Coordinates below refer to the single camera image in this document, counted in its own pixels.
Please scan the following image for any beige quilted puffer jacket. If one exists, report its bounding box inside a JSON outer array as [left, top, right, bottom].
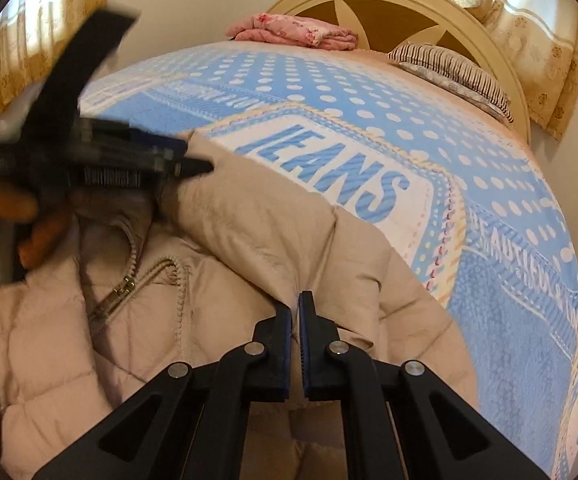
[[0, 130, 480, 480]]

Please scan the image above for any person's left hand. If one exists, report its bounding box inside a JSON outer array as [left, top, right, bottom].
[[0, 180, 77, 271]]

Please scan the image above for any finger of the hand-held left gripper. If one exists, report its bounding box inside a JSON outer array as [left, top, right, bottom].
[[159, 157, 214, 179], [89, 119, 190, 158]]

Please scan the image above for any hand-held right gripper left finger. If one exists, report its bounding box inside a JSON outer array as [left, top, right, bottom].
[[31, 305, 294, 480]]

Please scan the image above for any cream arched bed headboard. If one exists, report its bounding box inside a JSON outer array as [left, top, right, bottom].
[[266, 0, 532, 148]]

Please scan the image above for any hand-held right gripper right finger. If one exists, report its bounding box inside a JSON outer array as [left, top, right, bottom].
[[298, 290, 552, 480]]

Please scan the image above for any folded pink floral blanket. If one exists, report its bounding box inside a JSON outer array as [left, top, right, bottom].
[[226, 11, 360, 52]]

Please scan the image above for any pink and blue printed blanket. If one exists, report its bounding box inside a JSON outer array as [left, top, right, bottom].
[[76, 40, 578, 480]]

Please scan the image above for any wide yellow lace curtain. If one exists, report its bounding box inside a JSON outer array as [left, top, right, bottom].
[[0, 0, 108, 141]]

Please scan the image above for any striped pillow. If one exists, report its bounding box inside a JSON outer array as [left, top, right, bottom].
[[388, 42, 514, 123]]

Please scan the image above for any long yellow lace curtain panel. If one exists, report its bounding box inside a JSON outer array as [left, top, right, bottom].
[[429, 0, 578, 142]]

